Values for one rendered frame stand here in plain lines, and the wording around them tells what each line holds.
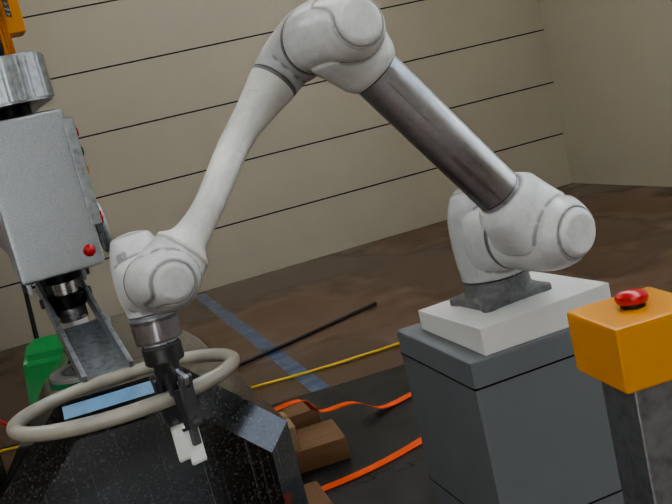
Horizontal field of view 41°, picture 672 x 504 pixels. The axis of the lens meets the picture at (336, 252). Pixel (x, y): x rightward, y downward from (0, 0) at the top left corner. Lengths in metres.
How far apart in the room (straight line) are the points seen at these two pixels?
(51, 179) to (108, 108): 5.21
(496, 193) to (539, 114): 7.09
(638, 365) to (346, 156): 7.07
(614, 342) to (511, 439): 0.95
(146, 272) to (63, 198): 0.97
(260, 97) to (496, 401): 0.79
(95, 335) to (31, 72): 0.68
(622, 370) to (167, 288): 0.74
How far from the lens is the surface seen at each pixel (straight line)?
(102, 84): 7.64
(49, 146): 2.44
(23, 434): 1.83
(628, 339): 1.06
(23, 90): 2.41
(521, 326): 1.95
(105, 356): 2.30
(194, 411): 1.70
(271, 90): 1.77
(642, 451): 1.14
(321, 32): 1.63
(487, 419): 1.95
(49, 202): 2.43
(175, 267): 1.48
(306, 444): 3.58
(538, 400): 2.00
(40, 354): 4.46
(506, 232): 1.85
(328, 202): 8.01
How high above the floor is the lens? 1.41
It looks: 10 degrees down
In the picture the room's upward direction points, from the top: 13 degrees counter-clockwise
